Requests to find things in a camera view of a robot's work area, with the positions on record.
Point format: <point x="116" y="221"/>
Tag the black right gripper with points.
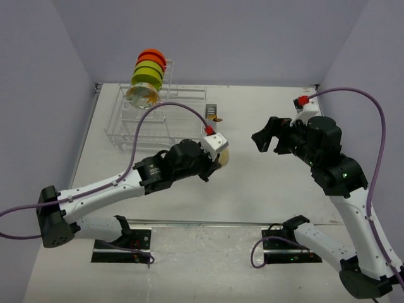
<point x="278" y="127"/>

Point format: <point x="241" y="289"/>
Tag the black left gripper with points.
<point x="211" y="166"/>

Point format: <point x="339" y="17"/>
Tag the blue patterned ceramic bowl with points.
<point x="223" y="158"/>

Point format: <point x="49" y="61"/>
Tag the orange flower ceramic bowl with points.
<point x="142" y="95"/>

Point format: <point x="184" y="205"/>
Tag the lime green bowl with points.
<point x="147" y="75"/>
<point x="150" y="64"/>

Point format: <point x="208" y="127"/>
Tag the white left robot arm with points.
<point x="63" y="215"/>

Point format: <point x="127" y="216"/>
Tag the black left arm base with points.
<point x="128" y="249"/>

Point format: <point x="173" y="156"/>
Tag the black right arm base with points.
<point x="280" y="252"/>

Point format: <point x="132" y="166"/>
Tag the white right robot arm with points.
<point x="370" y="269"/>

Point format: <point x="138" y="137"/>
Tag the gold spoon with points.
<point x="217" y="119"/>

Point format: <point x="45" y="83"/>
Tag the grey cutlery holder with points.
<point x="211" y="114"/>

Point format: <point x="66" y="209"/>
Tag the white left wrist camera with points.
<point x="214" y="144"/>

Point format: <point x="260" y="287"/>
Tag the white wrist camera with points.
<point x="214" y="144"/>
<point x="306" y="109"/>

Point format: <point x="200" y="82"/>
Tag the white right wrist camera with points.
<point x="306" y="109"/>

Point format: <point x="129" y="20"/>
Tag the white wire dish rack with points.
<point x="165" y="126"/>

